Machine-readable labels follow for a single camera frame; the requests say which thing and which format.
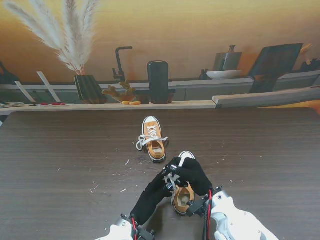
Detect long white shoelace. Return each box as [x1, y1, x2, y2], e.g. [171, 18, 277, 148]
[135, 126, 170, 151]

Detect dark low stand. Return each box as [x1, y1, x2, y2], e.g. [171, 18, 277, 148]
[134, 88, 176, 105]

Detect grey wooden plank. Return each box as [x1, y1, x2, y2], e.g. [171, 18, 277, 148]
[211, 86, 320, 109]

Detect black cylindrical canister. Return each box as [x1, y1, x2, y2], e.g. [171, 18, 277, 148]
[146, 60, 170, 105]

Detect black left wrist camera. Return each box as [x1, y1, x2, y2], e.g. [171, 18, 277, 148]
[138, 226, 158, 240]

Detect dark green ribbed vase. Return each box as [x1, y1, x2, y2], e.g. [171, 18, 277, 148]
[73, 74, 108, 105]

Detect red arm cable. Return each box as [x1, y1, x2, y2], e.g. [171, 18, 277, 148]
[206, 189, 215, 240]
[131, 217, 139, 240]

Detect yellow cactus ornament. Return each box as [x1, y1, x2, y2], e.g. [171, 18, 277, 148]
[101, 79, 137, 103]

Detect short white slat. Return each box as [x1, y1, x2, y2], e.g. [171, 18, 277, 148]
[14, 81, 36, 103]

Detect red left arm cable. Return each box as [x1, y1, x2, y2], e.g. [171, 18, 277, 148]
[131, 217, 139, 240]

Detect orange canvas sneaker with laces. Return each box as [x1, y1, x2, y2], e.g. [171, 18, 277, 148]
[141, 115, 168, 165]

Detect black kitchen faucet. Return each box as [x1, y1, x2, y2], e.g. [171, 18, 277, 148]
[111, 46, 134, 81]

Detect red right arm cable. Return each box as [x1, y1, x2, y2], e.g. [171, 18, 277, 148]
[206, 189, 215, 240]

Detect white pampas grass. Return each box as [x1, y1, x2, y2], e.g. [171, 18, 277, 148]
[2, 0, 101, 76]

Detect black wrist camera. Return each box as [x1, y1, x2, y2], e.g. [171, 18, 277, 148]
[138, 226, 158, 240]
[187, 198, 208, 217]

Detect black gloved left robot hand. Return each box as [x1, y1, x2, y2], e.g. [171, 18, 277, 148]
[129, 172, 176, 225]

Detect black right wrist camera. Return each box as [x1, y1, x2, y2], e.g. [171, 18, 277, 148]
[187, 198, 208, 217]

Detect grey metal pot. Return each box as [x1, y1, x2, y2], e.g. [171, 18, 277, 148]
[213, 45, 243, 72]

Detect long white slat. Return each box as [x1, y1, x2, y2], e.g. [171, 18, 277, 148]
[36, 71, 62, 103]

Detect red flat strips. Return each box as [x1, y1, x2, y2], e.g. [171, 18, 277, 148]
[37, 102, 69, 107]

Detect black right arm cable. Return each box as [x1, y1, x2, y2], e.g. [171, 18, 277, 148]
[201, 207, 209, 240]

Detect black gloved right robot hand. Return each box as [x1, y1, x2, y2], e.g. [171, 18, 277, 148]
[161, 156, 213, 197]

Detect white bowl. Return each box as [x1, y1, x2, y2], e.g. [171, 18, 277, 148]
[206, 69, 243, 80]

